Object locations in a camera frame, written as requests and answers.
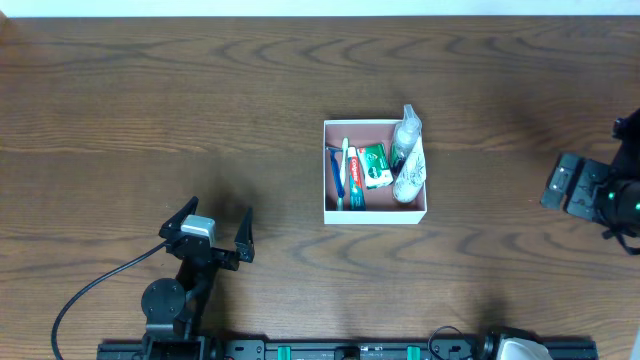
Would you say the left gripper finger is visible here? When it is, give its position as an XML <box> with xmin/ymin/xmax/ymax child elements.
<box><xmin>159</xmin><ymin>196</ymin><xmax>199</xmax><ymax>240</ymax></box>
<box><xmin>234</xmin><ymin>208</ymin><xmax>255</xmax><ymax>263</ymax></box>

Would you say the black mounting rail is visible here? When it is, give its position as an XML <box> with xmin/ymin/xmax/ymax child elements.
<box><xmin>95</xmin><ymin>337</ymin><xmax>600</xmax><ymax>360</ymax></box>

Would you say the white floral lotion tube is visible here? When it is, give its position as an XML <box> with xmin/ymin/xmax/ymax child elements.
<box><xmin>393</xmin><ymin>136</ymin><xmax>427</xmax><ymax>203</ymax></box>

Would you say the clear pump soap bottle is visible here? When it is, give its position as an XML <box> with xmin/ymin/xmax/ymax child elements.
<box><xmin>390</xmin><ymin>104</ymin><xmax>422</xmax><ymax>176</ymax></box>

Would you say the white cardboard box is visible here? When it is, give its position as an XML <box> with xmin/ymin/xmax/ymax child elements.
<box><xmin>321</xmin><ymin>119</ymin><xmax>428</xmax><ymax>225</ymax></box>

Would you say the blue disposable razor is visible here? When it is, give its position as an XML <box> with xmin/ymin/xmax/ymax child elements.
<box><xmin>325</xmin><ymin>146</ymin><xmax>346</xmax><ymax>198</ymax></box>

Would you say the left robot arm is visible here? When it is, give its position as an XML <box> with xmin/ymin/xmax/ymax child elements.
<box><xmin>141</xmin><ymin>197</ymin><xmax>255</xmax><ymax>359</ymax></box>

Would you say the Colgate toothpaste tube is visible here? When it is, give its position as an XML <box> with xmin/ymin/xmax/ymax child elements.
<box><xmin>348</xmin><ymin>147</ymin><xmax>366</xmax><ymax>211</ymax></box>

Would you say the green soap bar packet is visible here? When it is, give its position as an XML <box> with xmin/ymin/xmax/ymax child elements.
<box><xmin>356</xmin><ymin>143</ymin><xmax>393</xmax><ymax>189</ymax></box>

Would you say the green white toothbrush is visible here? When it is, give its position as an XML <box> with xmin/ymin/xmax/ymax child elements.
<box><xmin>335</xmin><ymin>137</ymin><xmax>349</xmax><ymax>211</ymax></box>

